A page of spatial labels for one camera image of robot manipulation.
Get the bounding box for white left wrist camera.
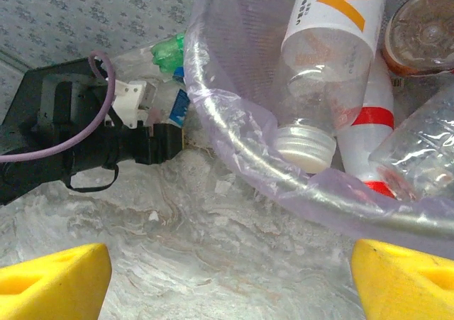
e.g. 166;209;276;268
104;79;157;129

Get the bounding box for clear bottle blue cap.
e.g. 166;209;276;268
141;66;191;129

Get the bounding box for amber juice bottle red label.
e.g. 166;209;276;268
381;0;454;87

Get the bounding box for clear bottle green cap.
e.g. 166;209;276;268
368;84;454;202

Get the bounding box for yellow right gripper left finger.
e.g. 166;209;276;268
0;242;113;320

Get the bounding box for white bottle red cap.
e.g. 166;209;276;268
335;55;397;199

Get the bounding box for white bottle orange V mark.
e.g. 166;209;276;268
276;0;389;175

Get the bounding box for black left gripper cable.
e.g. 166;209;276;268
63;162;120;194

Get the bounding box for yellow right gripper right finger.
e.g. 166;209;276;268
350;238;454;320

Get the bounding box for metal mesh waste bin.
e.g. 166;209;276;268
183;0;454;260

